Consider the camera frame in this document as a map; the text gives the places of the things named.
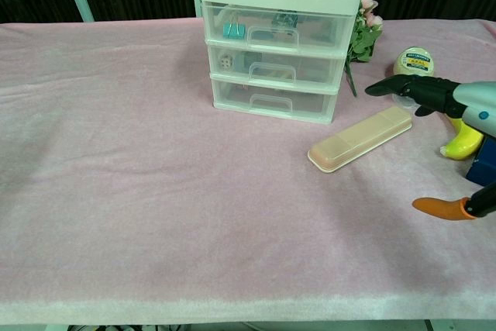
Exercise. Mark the green circuit board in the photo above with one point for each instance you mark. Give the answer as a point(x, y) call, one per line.
point(284, 20)

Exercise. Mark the pink artificial flower bouquet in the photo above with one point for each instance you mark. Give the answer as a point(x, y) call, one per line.
point(364, 38)

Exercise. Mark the pink fleece table cloth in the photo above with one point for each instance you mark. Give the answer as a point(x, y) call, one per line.
point(155, 172)

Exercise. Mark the yellow banana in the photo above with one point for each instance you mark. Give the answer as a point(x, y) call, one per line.
point(463, 145)

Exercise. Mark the teal binder clip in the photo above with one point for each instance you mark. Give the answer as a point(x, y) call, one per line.
point(234, 30)

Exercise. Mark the white round perforated part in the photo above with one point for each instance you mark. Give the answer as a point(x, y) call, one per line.
point(225, 61)

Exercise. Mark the dark blue box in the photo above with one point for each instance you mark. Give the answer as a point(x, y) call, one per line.
point(482, 170)

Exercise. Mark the clear drawer with binder clip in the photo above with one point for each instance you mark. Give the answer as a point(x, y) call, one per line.
point(329, 30)

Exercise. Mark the mayonnaise squeeze bottle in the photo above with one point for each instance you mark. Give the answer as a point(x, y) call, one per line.
point(414, 63)

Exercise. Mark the empty clear drawer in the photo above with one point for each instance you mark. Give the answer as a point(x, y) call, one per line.
point(232, 94)

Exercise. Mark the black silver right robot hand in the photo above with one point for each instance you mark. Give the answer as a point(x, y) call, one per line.
point(426, 90)

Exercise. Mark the clear drawer with round part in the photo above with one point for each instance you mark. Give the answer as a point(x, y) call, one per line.
point(321, 69)

